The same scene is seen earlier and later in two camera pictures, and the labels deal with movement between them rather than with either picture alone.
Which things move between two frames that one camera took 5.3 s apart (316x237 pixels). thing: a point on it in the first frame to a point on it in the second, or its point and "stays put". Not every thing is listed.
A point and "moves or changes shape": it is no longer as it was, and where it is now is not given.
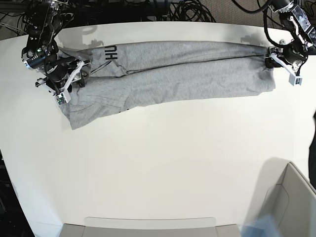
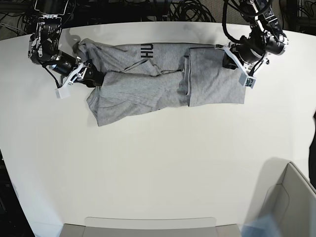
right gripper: (291, 54) to (251, 50)
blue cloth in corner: (265, 226) stays put
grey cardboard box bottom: (149, 226) stays put
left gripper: (58, 75) to (66, 64)
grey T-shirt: (126, 77) moves or changes shape
